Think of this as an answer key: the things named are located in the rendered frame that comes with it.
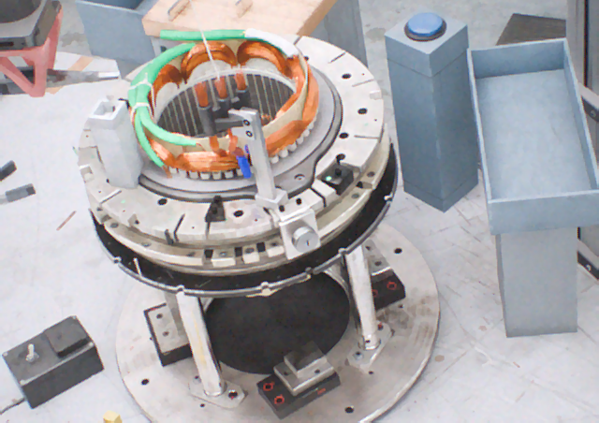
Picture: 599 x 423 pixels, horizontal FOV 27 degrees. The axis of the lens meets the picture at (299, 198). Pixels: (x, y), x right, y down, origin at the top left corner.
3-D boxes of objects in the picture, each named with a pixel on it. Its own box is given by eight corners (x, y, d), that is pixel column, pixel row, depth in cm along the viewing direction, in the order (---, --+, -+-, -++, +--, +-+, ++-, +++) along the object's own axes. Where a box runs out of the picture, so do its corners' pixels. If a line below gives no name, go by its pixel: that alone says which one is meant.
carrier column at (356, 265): (356, 352, 143) (331, 221, 129) (363, 336, 145) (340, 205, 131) (376, 357, 142) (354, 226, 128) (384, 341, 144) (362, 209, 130)
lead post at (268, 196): (279, 211, 119) (257, 116, 111) (255, 205, 120) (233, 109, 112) (288, 199, 120) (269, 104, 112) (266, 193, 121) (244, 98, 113)
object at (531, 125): (600, 382, 138) (604, 191, 118) (501, 390, 139) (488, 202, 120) (568, 225, 156) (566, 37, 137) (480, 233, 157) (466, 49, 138)
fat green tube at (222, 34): (160, 48, 133) (155, 34, 132) (176, 27, 136) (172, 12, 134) (285, 65, 128) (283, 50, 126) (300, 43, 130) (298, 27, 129)
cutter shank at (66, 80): (36, 90, 127) (35, 85, 127) (37, 85, 128) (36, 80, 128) (94, 81, 127) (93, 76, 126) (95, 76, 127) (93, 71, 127)
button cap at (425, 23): (427, 41, 145) (426, 35, 144) (401, 30, 147) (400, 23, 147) (449, 24, 147) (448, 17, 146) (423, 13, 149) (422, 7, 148)
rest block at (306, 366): (274, 373, 141) (271, 360, 139) (315, 350, 142) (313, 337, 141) (293, 397, 138) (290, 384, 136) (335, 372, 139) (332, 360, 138)
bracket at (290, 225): (279, 249, 122) (270, 210, 118) (313, 234, 123) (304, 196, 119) (287, 260, 121) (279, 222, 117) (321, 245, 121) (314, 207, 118)
